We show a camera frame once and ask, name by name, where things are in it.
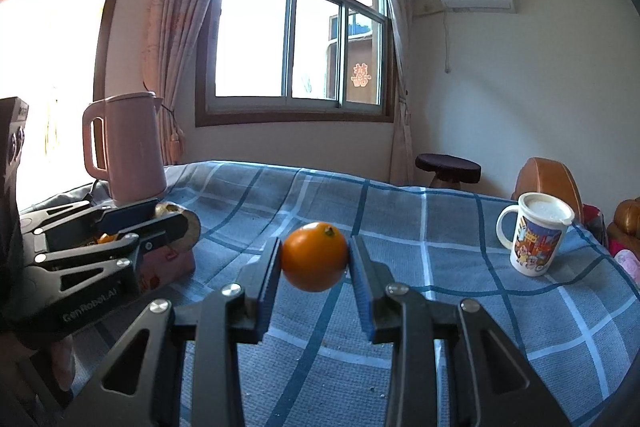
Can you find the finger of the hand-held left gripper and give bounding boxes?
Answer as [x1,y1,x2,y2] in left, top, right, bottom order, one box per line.
[35,212,192,294]
[20,199,161,253]

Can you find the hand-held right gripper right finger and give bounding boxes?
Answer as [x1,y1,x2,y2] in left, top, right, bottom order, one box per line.
[348,235,573,427]

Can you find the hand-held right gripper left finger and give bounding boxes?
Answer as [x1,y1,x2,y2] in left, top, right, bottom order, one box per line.
[70,237,283,427]

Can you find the brown kiwi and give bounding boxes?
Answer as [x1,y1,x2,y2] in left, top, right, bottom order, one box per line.
[155,202,201,253]

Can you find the pink metal tin box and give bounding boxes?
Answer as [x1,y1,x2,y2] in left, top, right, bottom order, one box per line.
[95,232,197,295]

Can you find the pointed orange with stem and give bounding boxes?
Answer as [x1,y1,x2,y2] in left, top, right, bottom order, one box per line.
[281,221,348,293]

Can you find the person's left hand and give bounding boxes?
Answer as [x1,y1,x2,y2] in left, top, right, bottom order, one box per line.
[50,336,77,394]

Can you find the pink electric kettle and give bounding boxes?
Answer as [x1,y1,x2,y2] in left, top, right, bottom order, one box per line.
[82,92,168,206]

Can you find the blue plaid tablecloth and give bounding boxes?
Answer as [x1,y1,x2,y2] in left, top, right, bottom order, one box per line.
[17,161,640,427]

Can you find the dark round stool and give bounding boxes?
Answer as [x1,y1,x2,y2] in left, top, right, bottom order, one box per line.
[415,153,482,190]

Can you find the wooden framed glass door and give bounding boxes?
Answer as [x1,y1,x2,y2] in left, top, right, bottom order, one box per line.
[0,0,128,212]

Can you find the white cartoon print mug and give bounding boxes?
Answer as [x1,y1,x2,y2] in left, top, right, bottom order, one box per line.
[496,192,576,278]

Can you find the wide pink curtain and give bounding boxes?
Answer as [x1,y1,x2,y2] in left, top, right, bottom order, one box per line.
[142,0,251,168]

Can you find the narrow pink curtain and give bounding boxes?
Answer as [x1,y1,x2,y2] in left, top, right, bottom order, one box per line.
[382,0,423,185]

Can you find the sliding glass window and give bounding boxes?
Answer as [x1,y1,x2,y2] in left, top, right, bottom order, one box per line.
[195,0,401,128]

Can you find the white air conditioner pipe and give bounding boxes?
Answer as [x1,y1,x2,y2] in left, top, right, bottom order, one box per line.
[442,9,453,75]

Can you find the pink floral cloth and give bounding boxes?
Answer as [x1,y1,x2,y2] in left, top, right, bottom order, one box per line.
[612,249,640,298]

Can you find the brown leather sofa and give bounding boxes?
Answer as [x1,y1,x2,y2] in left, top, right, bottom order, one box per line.
[607,198,640,253]

